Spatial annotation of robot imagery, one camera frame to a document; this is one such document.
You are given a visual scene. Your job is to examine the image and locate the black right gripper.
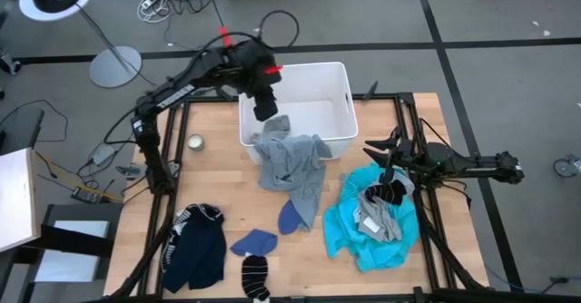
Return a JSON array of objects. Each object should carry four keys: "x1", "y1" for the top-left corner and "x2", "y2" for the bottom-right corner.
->
[{"x1": 362, "y1": 126, "x2": 430, "y2": 173}]

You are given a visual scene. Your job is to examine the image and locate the grey t-shirt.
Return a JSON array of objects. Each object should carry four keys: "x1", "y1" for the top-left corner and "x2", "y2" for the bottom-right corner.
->
[{"x1": 250, "y1": 114, "x2": 334, "y2": 231}]

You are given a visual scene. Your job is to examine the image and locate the white plastic bin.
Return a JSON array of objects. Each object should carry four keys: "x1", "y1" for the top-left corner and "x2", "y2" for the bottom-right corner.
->
[{"x1": 238, "y1": 61, "x2": 359, "y2": 166}]

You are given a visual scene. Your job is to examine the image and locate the turquoise shirt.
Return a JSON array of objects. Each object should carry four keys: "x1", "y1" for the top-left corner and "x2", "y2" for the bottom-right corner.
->
[{"x1": 322, "y1": 161, "x2": 421, "y2": 274}]

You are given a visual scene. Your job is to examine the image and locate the blue cloth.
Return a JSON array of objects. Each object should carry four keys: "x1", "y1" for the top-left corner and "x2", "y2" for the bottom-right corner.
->
[
  {"x1": 277, "y1": 199, "x2": 304, "y2": 236},
  {"x1": 230, "y1": 229, "x2": 279, "y2": 258}
]

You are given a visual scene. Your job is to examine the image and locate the white lamp stand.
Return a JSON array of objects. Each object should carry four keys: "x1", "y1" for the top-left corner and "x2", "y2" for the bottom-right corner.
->
[{"x1": 18, "y1": 0, "x2": 143, "y2": 89}]

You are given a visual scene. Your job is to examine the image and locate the navy garment white stripes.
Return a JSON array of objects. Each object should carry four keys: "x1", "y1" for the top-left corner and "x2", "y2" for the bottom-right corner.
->
[{"x1": 161, "y1": 202, "x2": 228, "y2": 294}]

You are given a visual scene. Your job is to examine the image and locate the grey power adapter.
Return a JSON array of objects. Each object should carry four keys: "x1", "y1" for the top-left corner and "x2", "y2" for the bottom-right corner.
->
[{"x1": 90, "y1": 143, "x2": 117, "y2": 166}]

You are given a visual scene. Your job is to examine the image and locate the black sock thin white stripes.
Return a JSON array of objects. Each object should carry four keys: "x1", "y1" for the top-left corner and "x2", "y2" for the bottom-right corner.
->
[{"x1": 240, "y1": 254, "x2": 272, "y2": 303}]

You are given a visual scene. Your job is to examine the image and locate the grey caster wheel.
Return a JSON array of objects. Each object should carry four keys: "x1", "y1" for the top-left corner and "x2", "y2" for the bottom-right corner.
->
[{"x1": 552, "y1": 154, "x2": 581, "y2": 178}]

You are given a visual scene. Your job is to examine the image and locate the black shelf rack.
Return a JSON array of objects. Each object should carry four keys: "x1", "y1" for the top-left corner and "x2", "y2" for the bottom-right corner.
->
[{"x1": 0, "y1": 202, "x2": 123, "y2": 303}]

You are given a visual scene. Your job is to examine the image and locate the black looped cable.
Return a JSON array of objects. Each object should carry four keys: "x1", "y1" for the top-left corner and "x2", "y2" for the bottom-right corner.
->
[{"x1": 258, "y1": 10, "x2": 301, "y2": 48}]

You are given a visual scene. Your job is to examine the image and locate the black aluminium table frame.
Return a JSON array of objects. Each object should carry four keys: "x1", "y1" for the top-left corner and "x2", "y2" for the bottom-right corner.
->
[{"x1": 108, "y1": 92, "x2": 581, "y2": 303}]

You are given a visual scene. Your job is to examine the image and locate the white coiled cable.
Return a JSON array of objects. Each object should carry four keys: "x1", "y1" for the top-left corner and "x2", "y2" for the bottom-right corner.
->
[{"x1": 137, "y1": 0, "x2": 172, "y2": 24}]

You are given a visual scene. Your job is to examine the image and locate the black electronics box yellow wires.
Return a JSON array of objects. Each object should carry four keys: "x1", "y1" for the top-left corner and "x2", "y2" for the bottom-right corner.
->
[{"x1": 71, "y1": 185, "x2": 110, "y2": 205}]

